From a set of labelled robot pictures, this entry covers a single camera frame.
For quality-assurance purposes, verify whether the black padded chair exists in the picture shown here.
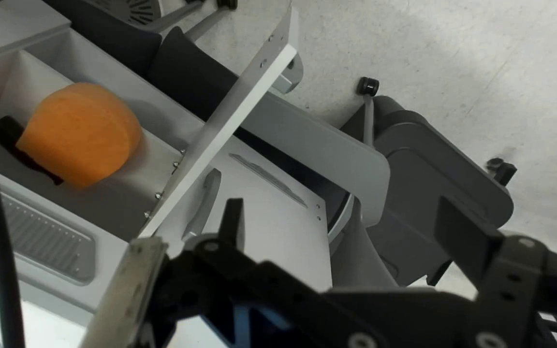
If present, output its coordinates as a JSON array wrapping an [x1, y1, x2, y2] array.
[[339, 75, 521, 289]]

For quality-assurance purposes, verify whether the small white cabinet door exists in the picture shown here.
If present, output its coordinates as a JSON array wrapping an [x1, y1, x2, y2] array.
[[138, 3, 302, 241]]

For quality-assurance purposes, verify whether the grey curved plastic panel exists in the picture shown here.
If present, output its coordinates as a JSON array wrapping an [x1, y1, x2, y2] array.
[[238, 92, 395, 231]]

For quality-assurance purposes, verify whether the grey bar door handle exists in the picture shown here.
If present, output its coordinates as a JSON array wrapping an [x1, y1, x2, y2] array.
[[182, 165, 225, 239]]

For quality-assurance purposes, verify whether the orange sponge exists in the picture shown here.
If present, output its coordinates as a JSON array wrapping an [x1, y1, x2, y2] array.
[[16, 80, 146, 191]]

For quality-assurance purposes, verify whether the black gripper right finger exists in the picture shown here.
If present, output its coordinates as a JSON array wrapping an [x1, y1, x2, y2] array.
[[436, 194, 557, 348]]

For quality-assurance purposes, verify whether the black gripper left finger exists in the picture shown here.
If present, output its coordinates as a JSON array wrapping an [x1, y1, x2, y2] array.
[[84, 196, 360, 348]]

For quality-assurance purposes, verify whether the white toy kitchen playset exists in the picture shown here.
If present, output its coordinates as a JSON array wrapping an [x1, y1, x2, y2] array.
[[0, 0, 335, 348]]

